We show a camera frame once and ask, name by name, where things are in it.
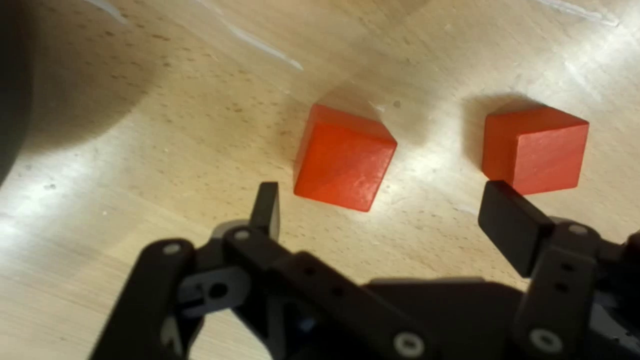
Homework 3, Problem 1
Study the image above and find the black bowl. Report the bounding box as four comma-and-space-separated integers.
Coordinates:
0, 0, 34, 183

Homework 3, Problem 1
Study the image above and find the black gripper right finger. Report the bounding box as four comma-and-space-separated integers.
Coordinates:
479, 180, 555, 278

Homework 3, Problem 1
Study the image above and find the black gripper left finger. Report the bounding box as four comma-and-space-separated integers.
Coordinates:
250, 181, 280, 239

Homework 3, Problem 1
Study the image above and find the red cube block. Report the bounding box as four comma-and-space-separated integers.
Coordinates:
482, 105, 590, 193
294, 103, 399, 211

